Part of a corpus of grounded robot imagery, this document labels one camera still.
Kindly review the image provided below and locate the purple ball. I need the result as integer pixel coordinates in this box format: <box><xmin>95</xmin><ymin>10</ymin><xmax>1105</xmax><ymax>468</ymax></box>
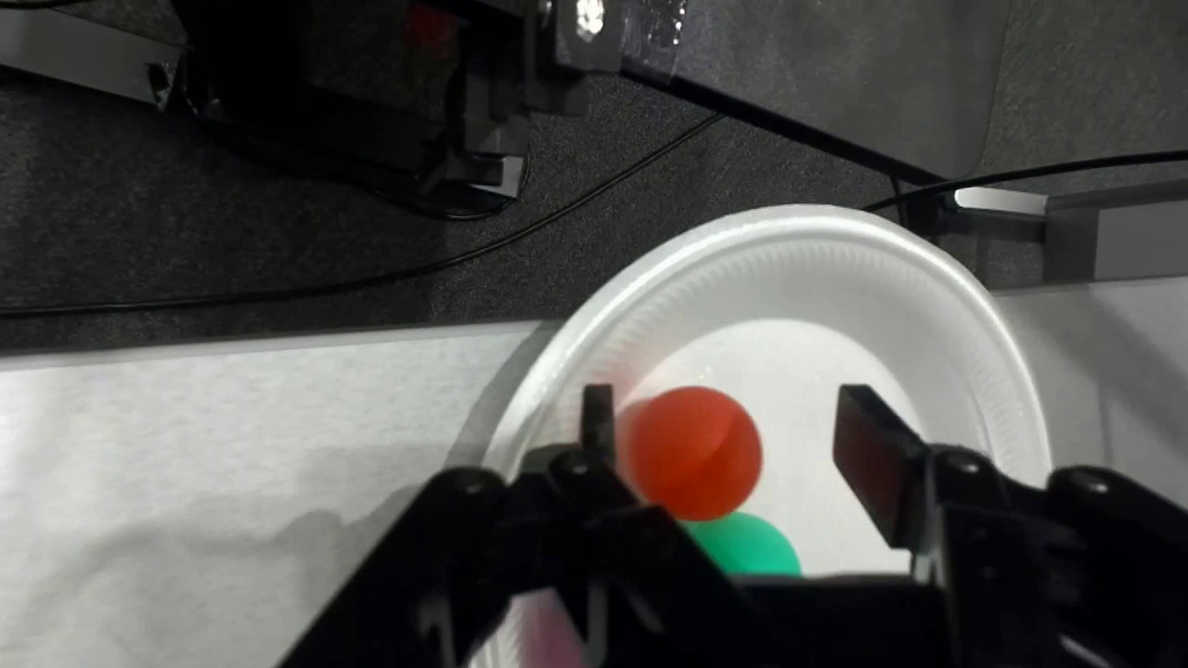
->
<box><xmin>523</xmin><ymin>609</ymin><xmax>587</xmax><ymax>668</ymax></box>

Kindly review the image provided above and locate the white foam plate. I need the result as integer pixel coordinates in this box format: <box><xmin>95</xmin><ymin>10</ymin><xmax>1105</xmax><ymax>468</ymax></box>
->
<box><xmin>486</xmin><ymin>204</ymin><xmax>1051</xmax><ymax>579</ymax></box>

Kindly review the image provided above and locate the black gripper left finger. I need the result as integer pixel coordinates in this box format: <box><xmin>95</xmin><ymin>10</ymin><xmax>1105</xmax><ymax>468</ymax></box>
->
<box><xmin>282</xmin><ymin>386</ymin><xmax>767</xmax><ymax>668</ymax></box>

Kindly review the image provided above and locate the orange ball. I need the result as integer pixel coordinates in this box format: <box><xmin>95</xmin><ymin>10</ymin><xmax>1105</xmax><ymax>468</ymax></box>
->
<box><xmin>616</xmin><ymin>386</ymin><xmax>763</xmax><ymax>520</ymax></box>

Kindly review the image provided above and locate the green ball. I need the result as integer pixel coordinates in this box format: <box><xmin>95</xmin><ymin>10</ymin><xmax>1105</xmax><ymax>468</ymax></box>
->
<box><xmin>685</xmin><ymin>514</ymin><xmax>800</xmax><ymax>574</ymax></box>

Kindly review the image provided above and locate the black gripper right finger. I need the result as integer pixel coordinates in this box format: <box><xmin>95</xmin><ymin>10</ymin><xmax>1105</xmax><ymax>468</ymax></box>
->
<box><xmin>832</xmin><ymin>386</ymin><xmax>1188</xmax><ymax>668</ymax></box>

